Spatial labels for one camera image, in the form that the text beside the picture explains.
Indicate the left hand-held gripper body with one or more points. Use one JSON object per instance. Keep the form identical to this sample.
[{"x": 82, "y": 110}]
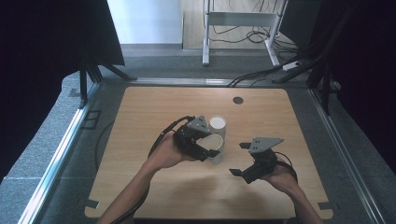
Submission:
[{"x": 190, "y": 140}]

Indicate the black slanted stand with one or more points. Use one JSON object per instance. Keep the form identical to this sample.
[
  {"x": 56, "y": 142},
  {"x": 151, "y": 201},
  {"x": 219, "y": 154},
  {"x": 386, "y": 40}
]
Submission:
[{"x": 317, "y": 62}]

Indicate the person's right hand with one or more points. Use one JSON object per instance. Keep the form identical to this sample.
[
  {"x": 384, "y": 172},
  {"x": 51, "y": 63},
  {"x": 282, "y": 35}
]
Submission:
[{"x": 281, "y": 179}]

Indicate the black round table grommet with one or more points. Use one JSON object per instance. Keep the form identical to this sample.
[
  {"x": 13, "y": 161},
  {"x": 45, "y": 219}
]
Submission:
[{"x": 238, "y": 100}]

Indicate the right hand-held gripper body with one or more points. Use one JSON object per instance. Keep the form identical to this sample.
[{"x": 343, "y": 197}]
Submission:
[{"x": 263, "y": 158}]

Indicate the plain white paper cup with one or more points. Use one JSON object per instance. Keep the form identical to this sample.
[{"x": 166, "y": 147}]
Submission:
[{"x": 214, "y": 149}]

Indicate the dark curtain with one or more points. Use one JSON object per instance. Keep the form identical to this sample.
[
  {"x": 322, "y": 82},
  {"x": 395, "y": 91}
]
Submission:
[
  {"x": 367, "y": 77},
  {"x": 46, "y": 62}
]

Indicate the aluminium floor rail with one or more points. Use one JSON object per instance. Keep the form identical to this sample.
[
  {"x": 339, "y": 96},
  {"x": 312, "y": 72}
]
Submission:
[
  {"x": 348, "y": 155},
  {"x": 180, "y": 81},
  {"x": 59, "y": 155}
]

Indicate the white metal desk frame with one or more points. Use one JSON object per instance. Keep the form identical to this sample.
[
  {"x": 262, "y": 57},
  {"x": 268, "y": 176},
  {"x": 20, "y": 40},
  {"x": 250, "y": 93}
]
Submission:
[{"x": 239, "y": 18}]

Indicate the black tripod stand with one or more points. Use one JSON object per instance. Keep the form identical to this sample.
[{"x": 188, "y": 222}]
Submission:
[{"x": 93, "y": 71}]

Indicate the white power strip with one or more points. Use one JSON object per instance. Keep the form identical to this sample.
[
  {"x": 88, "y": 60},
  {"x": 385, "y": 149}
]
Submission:
[{"x": 291, "y": 65}]

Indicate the person's left hand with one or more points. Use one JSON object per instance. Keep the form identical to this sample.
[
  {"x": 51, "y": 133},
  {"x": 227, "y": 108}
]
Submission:
[{"x": 169, "y": 152}]

